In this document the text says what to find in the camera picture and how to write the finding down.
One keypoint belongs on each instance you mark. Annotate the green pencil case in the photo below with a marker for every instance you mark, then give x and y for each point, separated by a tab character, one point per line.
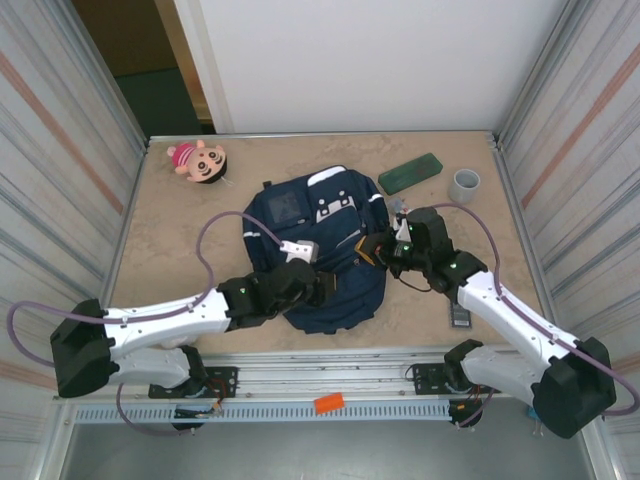
411	172

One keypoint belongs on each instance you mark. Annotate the navy blue backpack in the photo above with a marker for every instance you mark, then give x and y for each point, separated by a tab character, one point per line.
325	310

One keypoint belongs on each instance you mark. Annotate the aluminium mounting rail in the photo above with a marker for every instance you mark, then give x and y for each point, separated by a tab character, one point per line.
325	375

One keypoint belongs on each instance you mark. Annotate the plush doll with pink shirt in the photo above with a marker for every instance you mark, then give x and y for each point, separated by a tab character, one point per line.
202	162

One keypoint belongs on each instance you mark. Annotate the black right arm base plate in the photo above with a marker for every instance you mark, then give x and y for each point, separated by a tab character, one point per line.
425	372

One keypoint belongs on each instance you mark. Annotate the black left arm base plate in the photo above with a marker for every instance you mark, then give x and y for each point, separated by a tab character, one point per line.
225	374

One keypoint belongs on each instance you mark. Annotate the grey cylindrical cup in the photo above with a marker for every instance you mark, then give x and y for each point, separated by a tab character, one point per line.
462	192

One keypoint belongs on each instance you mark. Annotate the orange plastic block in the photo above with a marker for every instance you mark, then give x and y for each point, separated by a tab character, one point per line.
330	403

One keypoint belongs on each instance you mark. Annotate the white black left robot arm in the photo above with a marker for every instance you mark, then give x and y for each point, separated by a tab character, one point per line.
165	317

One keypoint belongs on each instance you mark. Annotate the wooden door frame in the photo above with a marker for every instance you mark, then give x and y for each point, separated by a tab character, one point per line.
197	97

